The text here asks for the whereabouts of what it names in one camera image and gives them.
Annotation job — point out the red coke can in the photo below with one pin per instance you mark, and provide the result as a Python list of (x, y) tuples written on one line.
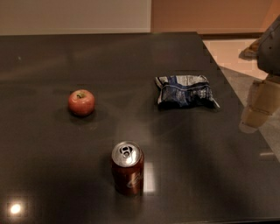
[(127, 166)]

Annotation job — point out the blue chip bag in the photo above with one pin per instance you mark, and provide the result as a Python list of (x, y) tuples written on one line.
[(185, 91)]

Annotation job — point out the red apple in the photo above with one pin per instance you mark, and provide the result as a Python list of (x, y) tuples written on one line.
[(81, 102)]

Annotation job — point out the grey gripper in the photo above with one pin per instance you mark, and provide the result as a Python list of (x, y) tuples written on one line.
[(270, 51)]

